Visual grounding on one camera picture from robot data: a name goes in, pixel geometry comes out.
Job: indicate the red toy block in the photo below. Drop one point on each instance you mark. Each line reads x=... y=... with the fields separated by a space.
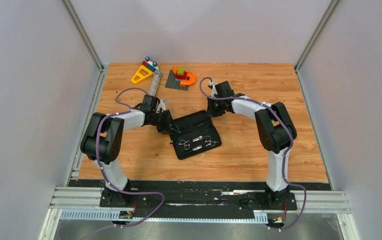
x=182 y=76

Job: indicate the orange curved toy block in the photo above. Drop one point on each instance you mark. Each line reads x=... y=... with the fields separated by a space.
x=191 y=78

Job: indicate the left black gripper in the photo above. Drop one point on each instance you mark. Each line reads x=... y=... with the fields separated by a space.
x=168 y=124

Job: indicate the aluminium frame rail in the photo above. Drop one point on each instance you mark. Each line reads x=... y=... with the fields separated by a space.
x=72 y=13

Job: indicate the green toy cube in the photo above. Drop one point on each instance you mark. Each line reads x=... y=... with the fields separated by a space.
x=180 y=71

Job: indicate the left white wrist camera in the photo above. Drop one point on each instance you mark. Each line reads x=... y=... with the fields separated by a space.
x=161 y=107

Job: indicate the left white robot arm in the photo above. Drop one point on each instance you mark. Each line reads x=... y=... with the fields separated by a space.
x=101 y=142

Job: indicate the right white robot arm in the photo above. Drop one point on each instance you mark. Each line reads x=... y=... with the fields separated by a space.
x=276 y=133

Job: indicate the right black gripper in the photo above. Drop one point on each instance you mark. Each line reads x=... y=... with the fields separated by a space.
x=211 y=111

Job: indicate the small silver scissors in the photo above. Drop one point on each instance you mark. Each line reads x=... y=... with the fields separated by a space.
x=188 y=145

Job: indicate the grey building block baseplate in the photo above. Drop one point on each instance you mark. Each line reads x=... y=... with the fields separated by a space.
x=174 y=83

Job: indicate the silver glitter cylinder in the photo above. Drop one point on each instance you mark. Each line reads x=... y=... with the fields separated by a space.
x=156 y=78

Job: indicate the black zip tool case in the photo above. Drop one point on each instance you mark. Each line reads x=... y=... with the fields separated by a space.
x=190 y=127

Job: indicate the silver thinning scissors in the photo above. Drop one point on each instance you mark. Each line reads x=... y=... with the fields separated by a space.
x=207 y=140

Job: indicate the red blue toy car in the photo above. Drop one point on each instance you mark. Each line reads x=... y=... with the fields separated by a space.
x=149 y=64

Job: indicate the yellow triangle toy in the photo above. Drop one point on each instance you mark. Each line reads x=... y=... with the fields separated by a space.
x=143 y=73

